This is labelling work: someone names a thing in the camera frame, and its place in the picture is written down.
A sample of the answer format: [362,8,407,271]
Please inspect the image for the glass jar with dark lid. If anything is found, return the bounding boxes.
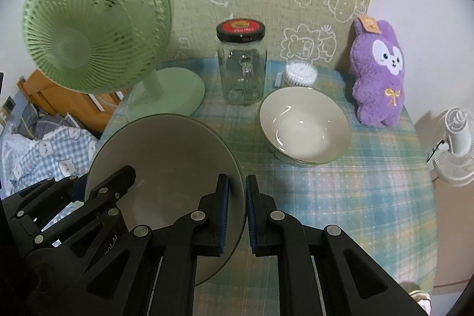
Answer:
[217,19,268,105]

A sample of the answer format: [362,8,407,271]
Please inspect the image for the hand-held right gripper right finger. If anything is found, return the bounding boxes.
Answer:
[246,174,428,316]

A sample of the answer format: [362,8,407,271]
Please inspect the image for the blue checkered blanket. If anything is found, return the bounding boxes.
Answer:
[0,125,99,198]

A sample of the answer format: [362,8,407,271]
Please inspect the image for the white standing fan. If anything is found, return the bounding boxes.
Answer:
[430,108,474,187]

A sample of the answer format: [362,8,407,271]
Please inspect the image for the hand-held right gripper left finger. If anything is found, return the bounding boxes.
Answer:
[48,173,230,316]

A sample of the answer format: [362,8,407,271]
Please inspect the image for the cotton swab container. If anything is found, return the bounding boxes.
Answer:
[283,62,318,87]

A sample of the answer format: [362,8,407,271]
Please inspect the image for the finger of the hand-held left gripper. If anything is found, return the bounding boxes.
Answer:
[33,165,137,246]
[5,175,87,228]

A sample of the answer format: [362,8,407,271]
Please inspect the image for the dark striped cloth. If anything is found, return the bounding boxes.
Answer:
[15,103,86,142]

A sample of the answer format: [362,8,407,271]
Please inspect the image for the purple plush bunny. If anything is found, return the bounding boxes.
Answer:
[352,16,405,126]

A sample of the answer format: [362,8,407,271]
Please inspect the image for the green desk fan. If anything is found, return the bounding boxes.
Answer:
[21,0,205,117]

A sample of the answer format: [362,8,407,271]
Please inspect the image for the wooden bed headboard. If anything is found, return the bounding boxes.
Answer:
[17,70,128,133]

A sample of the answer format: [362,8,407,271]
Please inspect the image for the cream floral ceramic bowl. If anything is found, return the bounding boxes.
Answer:
[84,114,247,285]
[258,86,352,166]

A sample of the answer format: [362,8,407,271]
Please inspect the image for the black fan cable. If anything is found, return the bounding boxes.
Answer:
[427,140,445,163]

